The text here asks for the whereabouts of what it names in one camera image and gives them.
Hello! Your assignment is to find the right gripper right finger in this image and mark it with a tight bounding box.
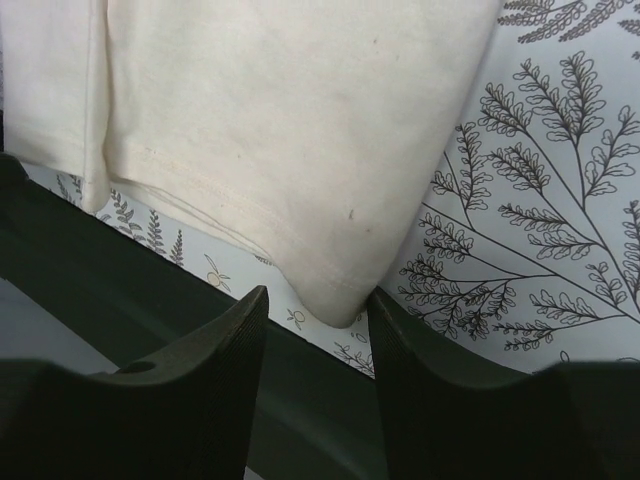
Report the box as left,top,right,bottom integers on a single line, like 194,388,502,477
367,290,639,479

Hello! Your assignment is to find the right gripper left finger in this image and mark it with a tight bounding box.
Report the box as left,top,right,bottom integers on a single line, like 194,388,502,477
1,286,269,479

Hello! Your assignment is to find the cream t shirt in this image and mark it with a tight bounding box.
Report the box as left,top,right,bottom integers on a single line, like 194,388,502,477
1,1,502,328

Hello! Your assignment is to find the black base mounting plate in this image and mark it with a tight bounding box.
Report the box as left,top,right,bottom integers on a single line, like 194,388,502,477
1,155,386,479

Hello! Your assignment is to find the floral table mat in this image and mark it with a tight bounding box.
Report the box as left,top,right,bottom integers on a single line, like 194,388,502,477
21,1,639,375

